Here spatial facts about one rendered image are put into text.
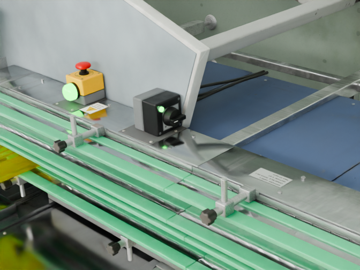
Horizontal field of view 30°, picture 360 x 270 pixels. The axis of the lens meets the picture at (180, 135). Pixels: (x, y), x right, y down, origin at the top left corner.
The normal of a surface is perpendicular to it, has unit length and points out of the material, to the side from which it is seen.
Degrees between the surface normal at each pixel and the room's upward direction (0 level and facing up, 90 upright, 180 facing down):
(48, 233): 89
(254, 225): 90
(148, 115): 0
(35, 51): 0
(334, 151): 90
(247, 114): 90
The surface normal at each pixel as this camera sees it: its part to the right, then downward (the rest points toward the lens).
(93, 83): 0.70, 0.27
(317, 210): -0.05, -0.91
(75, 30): -0.71, 0.33
